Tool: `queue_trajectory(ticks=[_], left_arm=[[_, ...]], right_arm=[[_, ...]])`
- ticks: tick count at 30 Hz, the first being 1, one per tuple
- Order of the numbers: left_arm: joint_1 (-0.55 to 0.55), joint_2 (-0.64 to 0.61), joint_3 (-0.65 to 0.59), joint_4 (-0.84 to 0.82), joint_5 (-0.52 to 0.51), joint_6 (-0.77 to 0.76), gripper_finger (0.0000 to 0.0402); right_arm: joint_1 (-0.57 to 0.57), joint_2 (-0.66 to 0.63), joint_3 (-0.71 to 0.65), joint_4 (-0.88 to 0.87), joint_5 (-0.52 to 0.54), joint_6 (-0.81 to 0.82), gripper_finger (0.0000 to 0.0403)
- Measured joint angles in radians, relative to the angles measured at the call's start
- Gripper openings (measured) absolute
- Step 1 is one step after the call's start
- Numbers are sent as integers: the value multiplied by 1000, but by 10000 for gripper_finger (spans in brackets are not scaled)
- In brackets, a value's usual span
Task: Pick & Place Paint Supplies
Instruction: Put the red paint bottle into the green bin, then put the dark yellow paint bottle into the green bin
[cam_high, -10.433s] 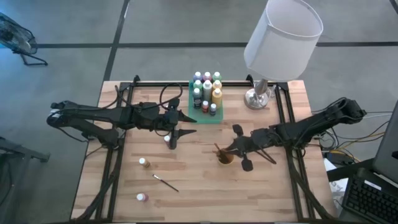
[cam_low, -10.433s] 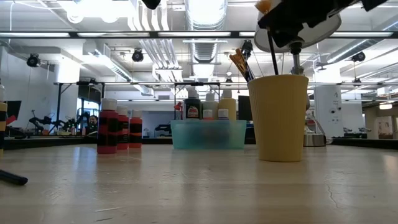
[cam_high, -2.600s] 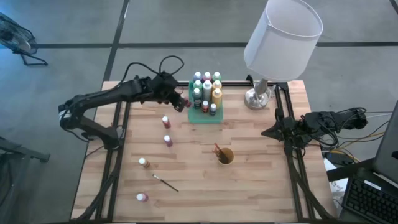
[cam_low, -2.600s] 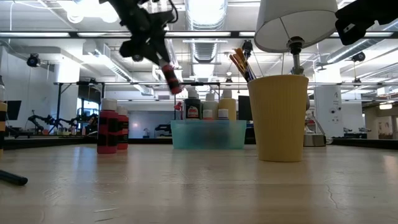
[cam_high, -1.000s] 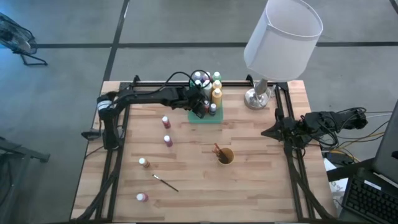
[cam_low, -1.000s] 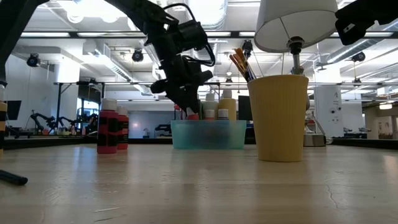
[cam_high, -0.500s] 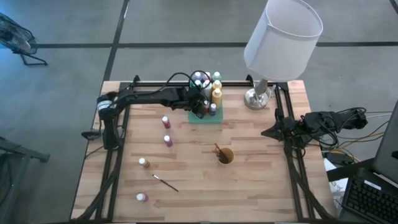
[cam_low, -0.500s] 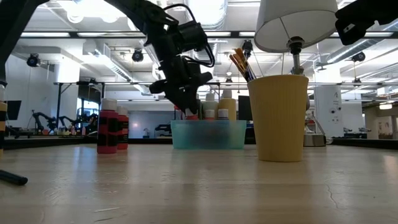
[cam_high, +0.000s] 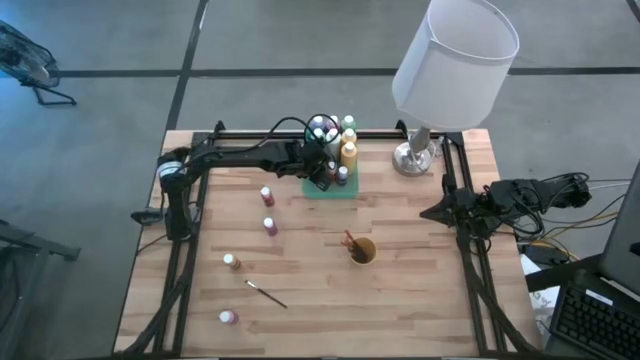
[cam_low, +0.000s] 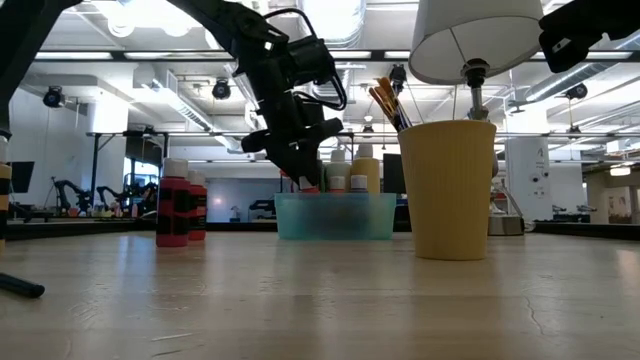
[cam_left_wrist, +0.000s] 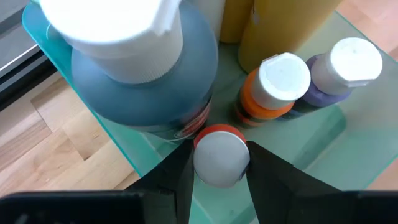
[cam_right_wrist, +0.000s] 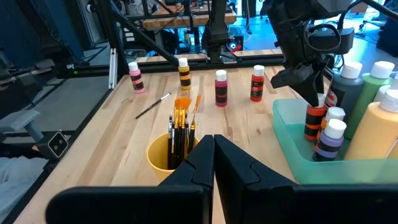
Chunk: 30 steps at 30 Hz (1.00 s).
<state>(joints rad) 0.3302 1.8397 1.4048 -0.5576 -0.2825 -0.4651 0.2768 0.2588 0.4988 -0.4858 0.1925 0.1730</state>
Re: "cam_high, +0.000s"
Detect silver lamp with white shade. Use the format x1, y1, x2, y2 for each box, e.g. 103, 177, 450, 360
392, 0, 521, 178

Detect gray metal table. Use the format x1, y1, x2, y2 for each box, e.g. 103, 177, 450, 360
0, 219, 81, 360

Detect teal plastic bin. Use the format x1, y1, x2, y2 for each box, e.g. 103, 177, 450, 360
301, 129, 361, 201

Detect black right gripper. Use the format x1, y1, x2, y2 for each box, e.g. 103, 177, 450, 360
418, 188, 489, 229

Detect white cable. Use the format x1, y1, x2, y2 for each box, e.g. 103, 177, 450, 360
584, 178, 634, 197

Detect yellow cable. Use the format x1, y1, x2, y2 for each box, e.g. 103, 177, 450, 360
537, 212, 621, 251

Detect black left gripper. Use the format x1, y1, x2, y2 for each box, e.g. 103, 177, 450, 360
287, 141, 335, 193

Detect black keyboard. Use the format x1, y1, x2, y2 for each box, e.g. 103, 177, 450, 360
548, 279, 640, 360

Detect black wire floor fan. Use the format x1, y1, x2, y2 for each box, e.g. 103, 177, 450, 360
0, 19, 78, 108

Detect black aluminium table frame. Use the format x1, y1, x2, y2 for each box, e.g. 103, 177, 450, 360
113, 119, 544, 360

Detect gray monitor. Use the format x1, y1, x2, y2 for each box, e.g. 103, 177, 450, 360
597, 159, 640, 297

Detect paintbrushes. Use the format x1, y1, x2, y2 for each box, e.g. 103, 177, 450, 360
341, 229, 364, 259

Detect yellow plastic cup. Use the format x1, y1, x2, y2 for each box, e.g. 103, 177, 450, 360
348, 236, 378, 267

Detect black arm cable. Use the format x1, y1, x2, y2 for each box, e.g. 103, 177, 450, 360
252, 115, 332, 151

